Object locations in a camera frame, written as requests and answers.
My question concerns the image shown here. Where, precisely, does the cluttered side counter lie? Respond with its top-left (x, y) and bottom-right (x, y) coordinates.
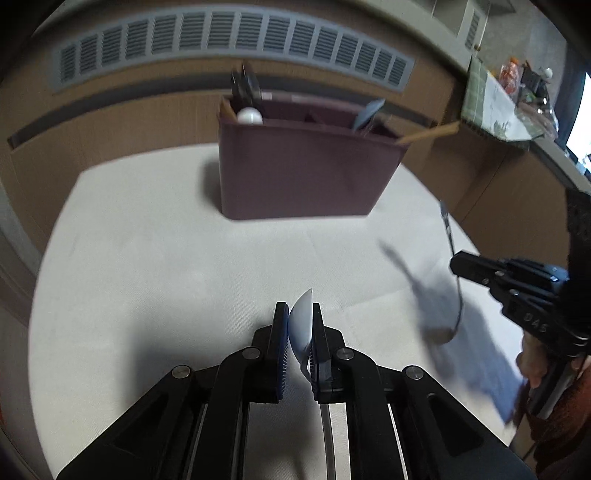
top-left (461, 56), bottom-right (561, 145)

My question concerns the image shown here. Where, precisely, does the person's right forearm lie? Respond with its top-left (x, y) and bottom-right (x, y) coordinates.
top-left (521, 355), bottom-right (591, 478)

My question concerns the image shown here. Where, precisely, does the person's right hand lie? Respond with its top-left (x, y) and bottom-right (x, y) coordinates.
top-left (516, 332), bottom-right (555, 389)

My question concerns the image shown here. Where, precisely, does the white plastic spoon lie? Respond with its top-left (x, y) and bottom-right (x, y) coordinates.
top-left (287, 288), bottom-right (319, 385)

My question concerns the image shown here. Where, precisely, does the maroon utensil organizer box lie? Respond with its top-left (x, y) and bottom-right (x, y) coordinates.
top-left (218, 95), bottom-right (410, 222)

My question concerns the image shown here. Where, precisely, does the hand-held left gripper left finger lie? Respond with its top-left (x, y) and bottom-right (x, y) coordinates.
top-left (58, 302), bottom-right (291, 480)

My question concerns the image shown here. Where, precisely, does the blue plastic spoon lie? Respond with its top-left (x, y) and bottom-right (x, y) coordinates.
top-left (352, 98), bottom-right (387, 132)

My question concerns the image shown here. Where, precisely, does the orange packet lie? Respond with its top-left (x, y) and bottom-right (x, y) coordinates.
top-left (500, 56), bottom-right (523, 92)

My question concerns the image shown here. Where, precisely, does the grey vent grille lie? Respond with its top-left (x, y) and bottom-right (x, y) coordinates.
top-left (50, 6), bottom-right (415, 94)

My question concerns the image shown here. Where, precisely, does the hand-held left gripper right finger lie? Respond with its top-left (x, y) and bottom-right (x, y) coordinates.
top-left (310, 303), bottom-right (536, 480)

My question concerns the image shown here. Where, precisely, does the long-handled metal spoon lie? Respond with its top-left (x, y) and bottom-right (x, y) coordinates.
top-left (427, 199), bottom-right (465, 346)

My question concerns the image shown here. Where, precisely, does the beige louvered cabinet door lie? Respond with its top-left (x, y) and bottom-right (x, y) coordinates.
top-left (463, 8), bottom-right (484, 52)

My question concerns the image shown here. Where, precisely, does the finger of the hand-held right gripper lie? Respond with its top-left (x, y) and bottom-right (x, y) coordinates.
top-left (450, 251), bottom-right (513, 289)

